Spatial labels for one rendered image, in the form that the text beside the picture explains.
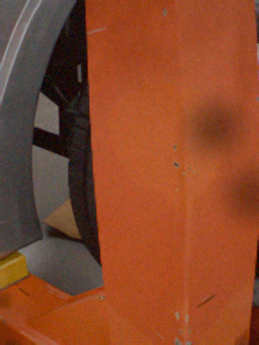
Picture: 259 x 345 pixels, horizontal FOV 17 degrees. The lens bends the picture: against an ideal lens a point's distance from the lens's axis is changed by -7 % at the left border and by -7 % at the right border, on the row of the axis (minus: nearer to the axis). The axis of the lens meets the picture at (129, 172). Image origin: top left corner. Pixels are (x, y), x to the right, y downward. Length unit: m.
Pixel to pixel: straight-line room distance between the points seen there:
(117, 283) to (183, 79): 0.34
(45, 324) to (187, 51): 0.65
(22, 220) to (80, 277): 1.34
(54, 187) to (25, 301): 1.96
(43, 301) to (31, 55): 0.45
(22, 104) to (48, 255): 1.58
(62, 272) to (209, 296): 1.82
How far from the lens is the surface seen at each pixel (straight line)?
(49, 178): 3.61
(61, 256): 3.06
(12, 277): 1.65
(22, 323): 1.54
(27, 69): 1.53
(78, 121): 1.56
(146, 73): 1.04
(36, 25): 1.52
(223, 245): 1.15
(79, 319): 1.38
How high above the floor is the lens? 1.57
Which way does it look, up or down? 26 degrees down
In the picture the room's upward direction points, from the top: 3 degrees counter-clockwise
